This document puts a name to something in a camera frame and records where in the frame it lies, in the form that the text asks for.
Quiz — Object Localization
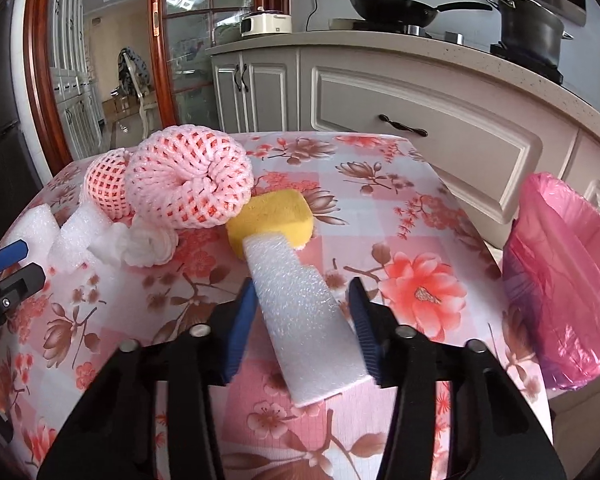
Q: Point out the dark patterned clothes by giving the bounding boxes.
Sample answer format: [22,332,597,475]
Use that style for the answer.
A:
[119,47,151,91]

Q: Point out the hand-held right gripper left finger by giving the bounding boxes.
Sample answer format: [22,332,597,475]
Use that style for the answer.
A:
[36,277,256,480]

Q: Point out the yellow sponge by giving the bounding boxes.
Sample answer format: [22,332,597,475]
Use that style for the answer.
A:
[226,190,315,259]

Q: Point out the white two-door lower cabinet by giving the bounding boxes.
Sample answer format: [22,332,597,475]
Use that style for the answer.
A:
[212,50,301,133]

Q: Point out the red wooden door frame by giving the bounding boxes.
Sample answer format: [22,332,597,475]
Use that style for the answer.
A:
[24,0,291,173]

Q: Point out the cardboard box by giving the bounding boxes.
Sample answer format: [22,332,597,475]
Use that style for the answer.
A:
[102,92,141,113]

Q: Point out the white rice cooker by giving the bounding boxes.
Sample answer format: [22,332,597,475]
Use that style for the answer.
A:
[240,7,292,38]

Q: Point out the black wok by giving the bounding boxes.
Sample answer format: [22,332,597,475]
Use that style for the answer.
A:
[349,0,493,28]

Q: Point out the pink floral tablecloth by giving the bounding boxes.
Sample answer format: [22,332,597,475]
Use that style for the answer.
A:
[0,130,553,480]

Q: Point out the white foam block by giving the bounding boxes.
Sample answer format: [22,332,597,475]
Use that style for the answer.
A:
[47,207,113,273]

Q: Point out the sliding glass door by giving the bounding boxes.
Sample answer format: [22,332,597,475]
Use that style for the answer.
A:
[147,0,291,136]

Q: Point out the white foam tube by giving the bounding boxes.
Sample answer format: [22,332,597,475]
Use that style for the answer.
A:
[243,232,371,407]

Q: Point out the pink foam fruit net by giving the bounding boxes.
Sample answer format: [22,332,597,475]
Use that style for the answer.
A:
[125,127,254,231]

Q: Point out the white upholstered chair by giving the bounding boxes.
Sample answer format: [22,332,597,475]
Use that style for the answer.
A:
[117,47,158,126]

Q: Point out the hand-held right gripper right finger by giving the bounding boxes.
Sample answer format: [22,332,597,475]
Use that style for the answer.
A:
[347,277,568,480]

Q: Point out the white foam sheet roll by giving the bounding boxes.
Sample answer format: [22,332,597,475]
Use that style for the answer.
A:
[0,205,61,261]

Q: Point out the white tissue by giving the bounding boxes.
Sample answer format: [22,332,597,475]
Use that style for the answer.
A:
[92,217,178,267]

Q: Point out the red foam fruit net sleeve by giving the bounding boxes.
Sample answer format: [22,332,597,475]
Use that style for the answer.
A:
[84,147,136,222]

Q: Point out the white display cabinet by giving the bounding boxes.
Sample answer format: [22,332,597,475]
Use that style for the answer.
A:
[50,0,103,158]

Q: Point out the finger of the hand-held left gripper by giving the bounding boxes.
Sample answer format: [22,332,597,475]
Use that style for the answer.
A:
[0,241,29,276]
[0,263,47,311]

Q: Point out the dark stock pot with lid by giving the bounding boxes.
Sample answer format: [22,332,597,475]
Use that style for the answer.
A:
[484,0,575,68]

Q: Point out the bin with pink bag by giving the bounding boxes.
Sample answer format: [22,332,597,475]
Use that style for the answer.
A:
[502,172,600,393]

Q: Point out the white kitchen drawer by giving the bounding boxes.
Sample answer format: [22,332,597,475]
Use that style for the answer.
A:
[300,47,581,241]

